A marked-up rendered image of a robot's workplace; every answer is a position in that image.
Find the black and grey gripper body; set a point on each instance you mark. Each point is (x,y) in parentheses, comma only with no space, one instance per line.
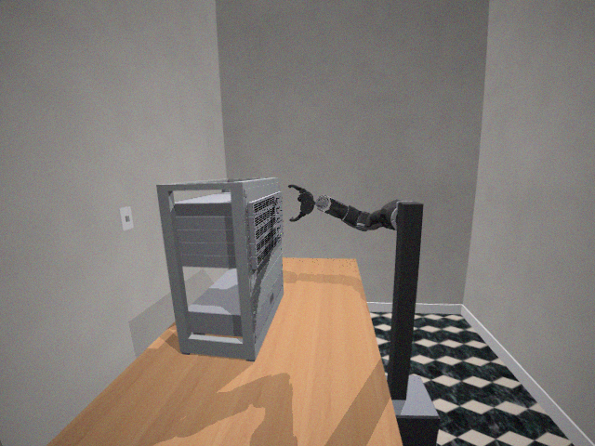
(307,204)

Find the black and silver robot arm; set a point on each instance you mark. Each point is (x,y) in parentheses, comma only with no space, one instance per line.
(366,221)

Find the grey server rack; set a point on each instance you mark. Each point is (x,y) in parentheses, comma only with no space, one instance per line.
(200,234)

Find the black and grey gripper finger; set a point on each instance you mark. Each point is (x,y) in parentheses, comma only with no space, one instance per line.
(297,218)
(297,188)

